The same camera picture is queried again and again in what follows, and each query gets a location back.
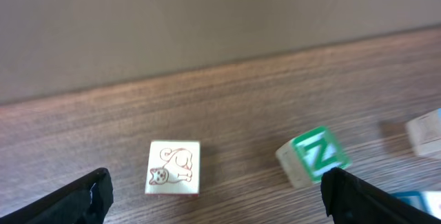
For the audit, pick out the green Z wooden block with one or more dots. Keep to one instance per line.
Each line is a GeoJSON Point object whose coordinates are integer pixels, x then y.
{"type": "Point", "coordinates": [305, 158]}

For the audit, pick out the wooden block red dog picture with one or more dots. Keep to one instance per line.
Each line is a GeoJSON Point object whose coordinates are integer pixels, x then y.
{"type": "Point", "coordinates": [174, 168]}

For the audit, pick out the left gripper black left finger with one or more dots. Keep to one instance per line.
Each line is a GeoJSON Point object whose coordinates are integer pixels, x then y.
{"type": "Point", "coordinates": [86, 200]}

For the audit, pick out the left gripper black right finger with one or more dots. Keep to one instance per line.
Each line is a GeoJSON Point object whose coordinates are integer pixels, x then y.
{"type": "Point", "coordinates": [350, 200]}

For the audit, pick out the blue L wooden block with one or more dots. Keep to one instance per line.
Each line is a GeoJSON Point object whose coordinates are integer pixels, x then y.
{"type": "Point", "coordinates": [429, 201]}

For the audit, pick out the plain wooden block green side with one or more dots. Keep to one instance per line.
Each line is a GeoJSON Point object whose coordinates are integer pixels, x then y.
{"type": "Point", "coordinates": [424, 135]}

